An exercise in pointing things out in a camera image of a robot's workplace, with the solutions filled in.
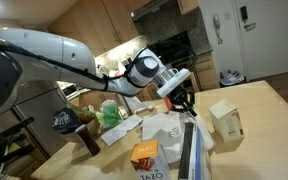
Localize white paper sheet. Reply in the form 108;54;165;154
100;114;144;147

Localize white door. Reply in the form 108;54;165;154
233;0;288;81

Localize small wooden wall cabinet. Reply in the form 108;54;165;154
177;0;200;16

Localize grey wall phone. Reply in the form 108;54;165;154
212;13;224;46

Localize steel range hood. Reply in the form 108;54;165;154
130;0;172;22

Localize blue Swiss Miss box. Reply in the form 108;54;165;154
177;121;213;180

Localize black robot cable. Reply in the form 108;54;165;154
0;31;198;91

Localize wooden wall cabinets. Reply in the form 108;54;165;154
47;0;140;58

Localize black kitchen stove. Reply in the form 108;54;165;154
148;30;199;91

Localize dark brown cup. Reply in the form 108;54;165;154
74;124;102;157

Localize dark blue chip bag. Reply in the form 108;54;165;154
52;106;85;135

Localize grey sneaker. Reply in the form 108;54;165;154
219;70;236;87
229;69;246;85

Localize silver door handle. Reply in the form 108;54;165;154
243;22;257;33

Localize black tripod stand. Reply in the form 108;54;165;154
0;116;37;180

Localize white printed tote bag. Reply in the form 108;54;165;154
140;108;217;164

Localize stainless steel refrigerator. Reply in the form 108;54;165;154
0;79;68;158

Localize bright green plastic bag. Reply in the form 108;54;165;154
98;99;124;130

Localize beige cardboard carton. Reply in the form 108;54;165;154
208;98;246;144

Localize wooden slat chair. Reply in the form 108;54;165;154
187;70;202;94

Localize orange Tazo tea box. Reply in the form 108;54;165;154
130;139;172;180

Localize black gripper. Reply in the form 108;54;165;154
165;87;199;118

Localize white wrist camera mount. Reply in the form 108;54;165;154
156;68;192;99

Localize wooden base cabinet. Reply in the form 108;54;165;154
192;49;220;92

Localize black door lock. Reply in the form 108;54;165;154
239;5;249;22

